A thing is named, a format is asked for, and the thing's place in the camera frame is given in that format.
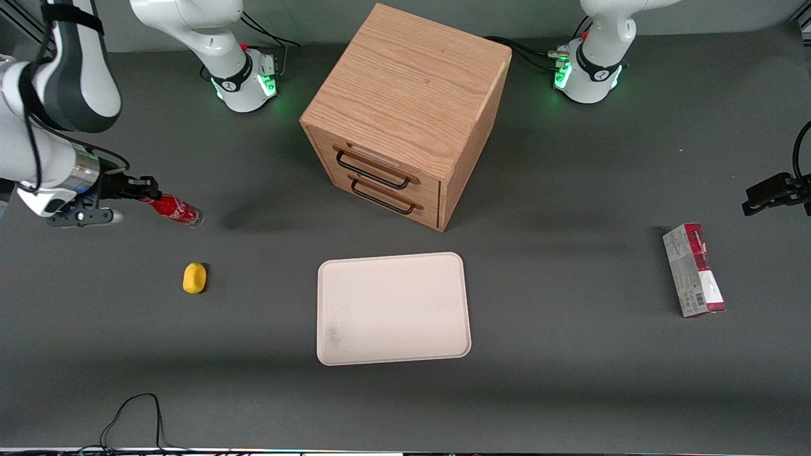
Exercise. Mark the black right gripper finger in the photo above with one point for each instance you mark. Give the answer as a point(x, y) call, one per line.
point(142, 182)
point(144, 194)

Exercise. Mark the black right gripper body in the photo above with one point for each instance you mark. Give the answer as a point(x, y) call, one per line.
point(116, 186)

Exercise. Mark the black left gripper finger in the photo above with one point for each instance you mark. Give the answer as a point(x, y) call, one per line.
point(770, 185)
point(760, 204)

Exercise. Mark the red coke bottle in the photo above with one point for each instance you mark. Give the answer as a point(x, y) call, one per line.
point(177, 209)

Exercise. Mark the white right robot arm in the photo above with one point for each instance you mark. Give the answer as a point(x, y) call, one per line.
point(63, 76)

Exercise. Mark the beige rectangular tray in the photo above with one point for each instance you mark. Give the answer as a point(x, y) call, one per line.
point(393, 308)

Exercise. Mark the grey and red carton box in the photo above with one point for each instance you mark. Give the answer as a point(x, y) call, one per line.
point(694, 269)

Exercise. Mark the yellow lemon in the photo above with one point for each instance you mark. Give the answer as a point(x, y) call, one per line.
point(194, 278)

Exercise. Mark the wooden drawer cabinet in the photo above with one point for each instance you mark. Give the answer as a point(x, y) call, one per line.
point(408, 88)

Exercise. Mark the aluminium frame rail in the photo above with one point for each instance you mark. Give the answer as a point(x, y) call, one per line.
point(25, 28)

